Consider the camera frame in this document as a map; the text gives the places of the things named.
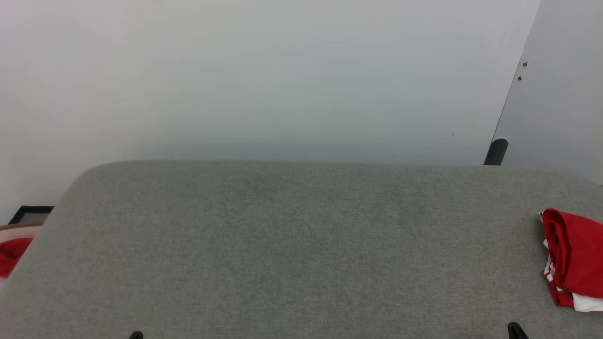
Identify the black framed grey panel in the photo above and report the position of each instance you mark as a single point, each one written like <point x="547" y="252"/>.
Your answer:
<point x="30" y="215"/>

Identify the dark grey pole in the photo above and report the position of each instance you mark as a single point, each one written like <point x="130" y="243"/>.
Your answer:
<point x="495" y="153"/>

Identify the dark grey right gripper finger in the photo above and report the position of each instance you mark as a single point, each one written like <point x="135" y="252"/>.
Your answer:
<point x="517" y="332"/>

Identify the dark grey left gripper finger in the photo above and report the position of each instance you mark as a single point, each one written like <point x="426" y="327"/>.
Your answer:
<point x="136" y="335"/>

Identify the red Bulls 23 jersey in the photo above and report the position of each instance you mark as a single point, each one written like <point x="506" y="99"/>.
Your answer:
<point x="579" y="254"/>

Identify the plain red garment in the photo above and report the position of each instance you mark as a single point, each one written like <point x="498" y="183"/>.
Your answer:
<point x="12" y="256"/>

